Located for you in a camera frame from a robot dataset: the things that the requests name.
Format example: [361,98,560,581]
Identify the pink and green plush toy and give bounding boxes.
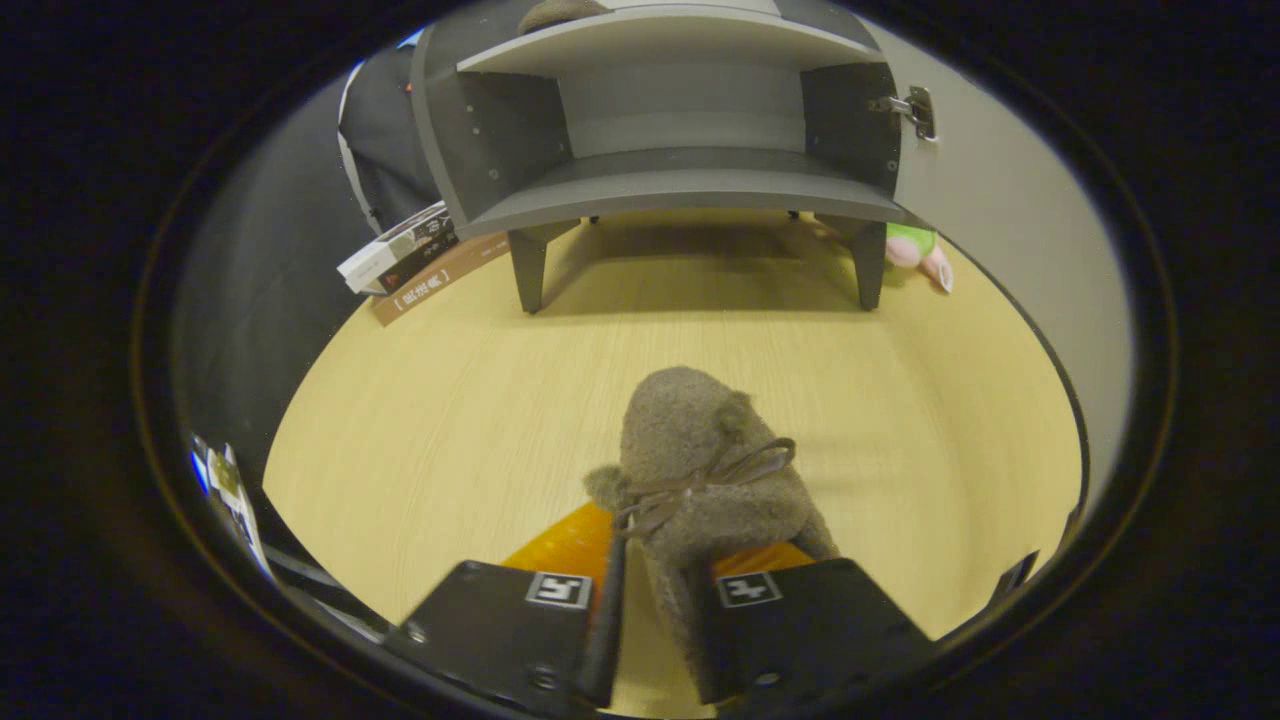
[885,222,956,294]

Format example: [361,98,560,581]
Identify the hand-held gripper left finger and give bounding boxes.
[385,500,629,719]

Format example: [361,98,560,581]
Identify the dark grey shoe cabinet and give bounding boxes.
[410,0,906,314]

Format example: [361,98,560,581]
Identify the blue and white printed card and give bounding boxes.
[190,432,273,581]

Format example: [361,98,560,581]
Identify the small black object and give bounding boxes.
[988,548,1041,609]

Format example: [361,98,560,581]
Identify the dark book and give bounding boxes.
[375,222,461,297]

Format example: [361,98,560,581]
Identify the metal door hinge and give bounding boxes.
[868,85,938,143]

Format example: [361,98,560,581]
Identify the brown book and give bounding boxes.
[370,232,513,327]

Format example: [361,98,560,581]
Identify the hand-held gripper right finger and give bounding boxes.
[690,540,938,716]

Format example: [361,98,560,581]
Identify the black backdrop cloth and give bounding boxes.
[172,40,446,481]

